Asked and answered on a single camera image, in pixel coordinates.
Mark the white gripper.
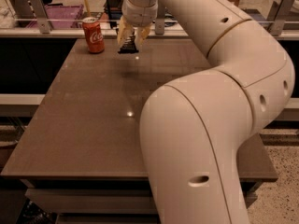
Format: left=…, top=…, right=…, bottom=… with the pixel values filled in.
left=117, top=0, right=158, bottom=48

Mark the black rxbar chocolate wrapper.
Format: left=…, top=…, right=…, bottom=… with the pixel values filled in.
left=119, top=35, right=139, bottom=54

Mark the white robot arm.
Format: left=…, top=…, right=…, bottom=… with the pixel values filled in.
left=121, top=0, right=295, bottom=224

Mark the red coke can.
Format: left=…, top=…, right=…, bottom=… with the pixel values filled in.
left=82, top=17, right=105, bottom=53

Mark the orange and blue cart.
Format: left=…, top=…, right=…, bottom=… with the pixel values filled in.
left=104, top=0, right=123, bottom=28

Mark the purple plastic crate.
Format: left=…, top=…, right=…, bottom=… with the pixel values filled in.
left=27, top=5, right=83, bottom=29

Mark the glass railing with metal posts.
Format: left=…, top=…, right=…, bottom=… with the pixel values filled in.
left=0, top=0, right=299, bottom=40

